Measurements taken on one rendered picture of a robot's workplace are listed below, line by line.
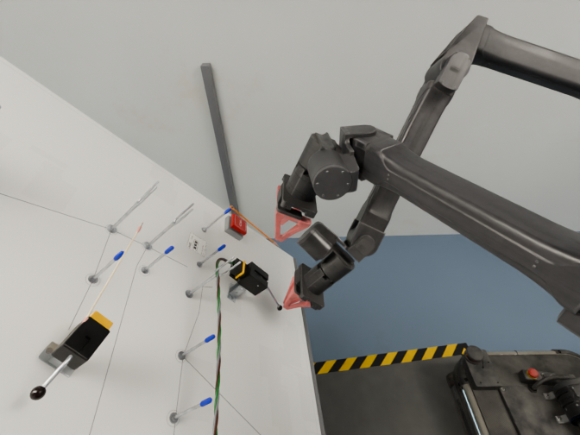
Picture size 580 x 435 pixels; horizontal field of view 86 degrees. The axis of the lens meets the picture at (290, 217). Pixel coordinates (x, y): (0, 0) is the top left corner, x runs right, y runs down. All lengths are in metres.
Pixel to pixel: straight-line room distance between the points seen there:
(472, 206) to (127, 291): 0.53
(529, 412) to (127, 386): 1.53
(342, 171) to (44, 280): 0.45
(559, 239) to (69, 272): 0.62
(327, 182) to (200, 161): 1.61
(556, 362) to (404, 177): 1.58
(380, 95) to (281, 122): 0.54
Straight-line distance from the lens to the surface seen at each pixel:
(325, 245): 0.66
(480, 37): 0.77
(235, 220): 0.87
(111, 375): 0.55
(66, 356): 0.47
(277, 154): 1.92
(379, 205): 0.67
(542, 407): 1.78
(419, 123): 0.70
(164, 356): 0.60
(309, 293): 0.70
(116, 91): 1.98
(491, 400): 1.72
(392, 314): 2.05
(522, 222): 0.41
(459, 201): 0.42
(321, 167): 0.45
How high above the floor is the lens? 1.70
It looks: 42 degrees down
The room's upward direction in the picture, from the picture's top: 3 degrees counter-clockwise
